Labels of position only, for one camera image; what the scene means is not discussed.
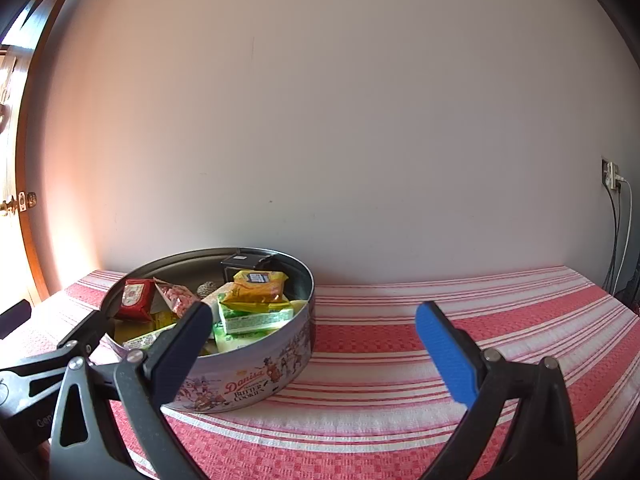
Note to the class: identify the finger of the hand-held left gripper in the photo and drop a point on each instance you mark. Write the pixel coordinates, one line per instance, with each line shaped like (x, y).
(82, 335)

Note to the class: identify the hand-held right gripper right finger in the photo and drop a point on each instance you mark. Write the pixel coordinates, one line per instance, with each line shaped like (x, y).
(445, 355)

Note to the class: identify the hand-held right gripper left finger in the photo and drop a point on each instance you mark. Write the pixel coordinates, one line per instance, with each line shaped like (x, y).
(180, 355)

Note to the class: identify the yellow snack packet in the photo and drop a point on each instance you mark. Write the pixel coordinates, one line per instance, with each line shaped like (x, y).
(162, 320)
(255, 287)

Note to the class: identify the thin yellow sponge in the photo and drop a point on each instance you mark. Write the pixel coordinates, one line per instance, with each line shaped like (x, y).
(130, 330)

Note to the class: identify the pink red snack packet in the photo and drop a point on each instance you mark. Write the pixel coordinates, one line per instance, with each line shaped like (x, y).
(177, 297)

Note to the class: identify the large green tissue pack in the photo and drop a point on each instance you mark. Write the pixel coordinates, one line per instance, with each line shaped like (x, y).
(240, 345)

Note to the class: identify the red patterned packet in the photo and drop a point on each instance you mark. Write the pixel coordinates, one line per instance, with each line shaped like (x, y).
(135, 300)

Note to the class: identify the brown scrubber ball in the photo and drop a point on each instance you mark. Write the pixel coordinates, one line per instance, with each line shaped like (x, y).
(206, 290)

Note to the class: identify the green white tissue pack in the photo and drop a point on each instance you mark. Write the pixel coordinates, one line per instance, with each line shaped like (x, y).
(255, 320)

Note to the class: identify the round printed cookie tin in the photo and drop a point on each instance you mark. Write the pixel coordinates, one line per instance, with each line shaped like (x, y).
(280, 360)

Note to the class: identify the black cardboard box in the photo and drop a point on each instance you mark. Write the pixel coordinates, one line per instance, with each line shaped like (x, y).
(240, 262)

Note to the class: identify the thick yellow sponge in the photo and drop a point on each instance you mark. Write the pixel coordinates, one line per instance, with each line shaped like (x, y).
(299, 305)

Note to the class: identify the dark purple object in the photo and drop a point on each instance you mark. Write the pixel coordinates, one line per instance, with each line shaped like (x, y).
(15, 317)

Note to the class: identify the red white striped cloth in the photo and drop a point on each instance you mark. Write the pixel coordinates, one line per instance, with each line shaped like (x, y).
(375, 325)

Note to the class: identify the dark cluttered stand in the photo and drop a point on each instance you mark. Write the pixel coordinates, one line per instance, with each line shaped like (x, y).
(632, 295)

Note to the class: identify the wooden door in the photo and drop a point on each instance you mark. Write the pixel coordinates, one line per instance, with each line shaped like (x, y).
(22, 120)

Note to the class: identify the white plug adapter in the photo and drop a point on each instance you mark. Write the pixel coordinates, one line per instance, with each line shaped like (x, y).
(615, 177)

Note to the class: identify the wall socket plate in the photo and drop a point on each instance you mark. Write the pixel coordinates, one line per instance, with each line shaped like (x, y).
(605, 170)

